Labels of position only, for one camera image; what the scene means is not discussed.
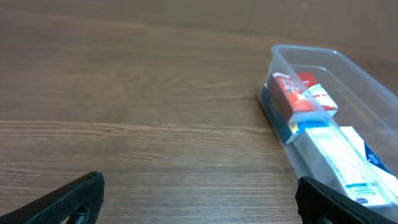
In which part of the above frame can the clear plastic container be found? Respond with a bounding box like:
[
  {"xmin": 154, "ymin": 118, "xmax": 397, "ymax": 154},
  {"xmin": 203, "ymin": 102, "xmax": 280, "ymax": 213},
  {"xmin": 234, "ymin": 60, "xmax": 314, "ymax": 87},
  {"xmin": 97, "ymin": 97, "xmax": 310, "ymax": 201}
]
[{"xmin": 262, "ymin": 45, "xmax": 397, "ymax": 222}]

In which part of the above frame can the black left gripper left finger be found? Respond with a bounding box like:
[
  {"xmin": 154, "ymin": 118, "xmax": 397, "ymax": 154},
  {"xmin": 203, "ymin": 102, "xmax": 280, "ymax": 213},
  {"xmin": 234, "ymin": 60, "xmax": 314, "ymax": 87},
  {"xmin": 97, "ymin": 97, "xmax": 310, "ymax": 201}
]
[{"xmin": 1, "ymin": 172, "xmax": 104, "ymax": 224}]

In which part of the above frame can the red white medicine box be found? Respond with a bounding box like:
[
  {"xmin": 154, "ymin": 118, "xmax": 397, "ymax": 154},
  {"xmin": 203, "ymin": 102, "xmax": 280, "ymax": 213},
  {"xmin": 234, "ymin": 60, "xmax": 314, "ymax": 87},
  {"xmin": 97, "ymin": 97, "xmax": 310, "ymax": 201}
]
[{"xmin": 266, "ymin": 72, "xmax": 338, "ymax": 123}]

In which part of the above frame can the white blue medicine box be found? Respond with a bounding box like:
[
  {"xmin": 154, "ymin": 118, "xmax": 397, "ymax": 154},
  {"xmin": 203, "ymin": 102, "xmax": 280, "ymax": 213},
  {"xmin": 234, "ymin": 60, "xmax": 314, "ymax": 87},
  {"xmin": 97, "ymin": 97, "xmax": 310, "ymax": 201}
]
[{"xmin": 294, "ymin": 126, "xmax": 397, "ymax": 207}]

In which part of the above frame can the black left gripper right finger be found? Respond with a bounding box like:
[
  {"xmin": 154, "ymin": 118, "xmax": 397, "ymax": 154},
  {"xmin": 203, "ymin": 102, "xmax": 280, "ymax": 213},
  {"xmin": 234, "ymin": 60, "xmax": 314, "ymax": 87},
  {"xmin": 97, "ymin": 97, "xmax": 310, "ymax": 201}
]
[{"xmin": 295, "ymin": 176, "xmax": 397, "ymax": 224}]

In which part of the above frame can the blue yellow VapoDrops box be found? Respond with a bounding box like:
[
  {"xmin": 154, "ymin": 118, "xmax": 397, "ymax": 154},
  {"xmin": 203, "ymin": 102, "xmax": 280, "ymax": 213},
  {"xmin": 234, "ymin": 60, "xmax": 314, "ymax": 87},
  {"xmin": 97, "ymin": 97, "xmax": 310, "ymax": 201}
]
[{"xmin": 259, "ymin": 85, "xmax": 329, "ymax": 144}]

